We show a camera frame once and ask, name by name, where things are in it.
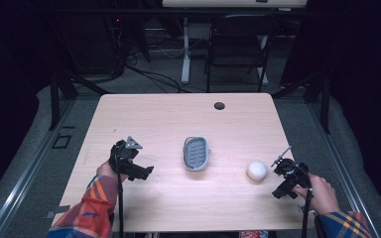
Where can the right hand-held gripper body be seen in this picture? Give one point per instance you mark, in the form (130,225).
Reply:
(292,172)

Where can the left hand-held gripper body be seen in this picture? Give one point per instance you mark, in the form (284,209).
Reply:
(123,154)

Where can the person's left hand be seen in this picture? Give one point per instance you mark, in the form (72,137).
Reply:
(104,170)

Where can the person's right hand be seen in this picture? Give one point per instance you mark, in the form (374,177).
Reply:
(324,196)

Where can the white round soap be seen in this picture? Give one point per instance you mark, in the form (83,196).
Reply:
(257,170)

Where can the person's red patterned clothing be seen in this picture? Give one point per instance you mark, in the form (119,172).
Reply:
(253,234)

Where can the grey soap dish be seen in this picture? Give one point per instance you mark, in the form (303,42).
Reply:
(196,153)

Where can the black metal stand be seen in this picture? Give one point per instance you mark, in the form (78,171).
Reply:
(55,99)
(325,102)

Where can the white background desk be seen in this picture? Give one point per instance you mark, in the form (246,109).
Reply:
(187,49)

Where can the black folding chair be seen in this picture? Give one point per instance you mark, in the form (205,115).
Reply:
(238,49)

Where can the aluminium floor rail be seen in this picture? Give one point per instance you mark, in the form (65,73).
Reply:
(340,172)
(29,172)

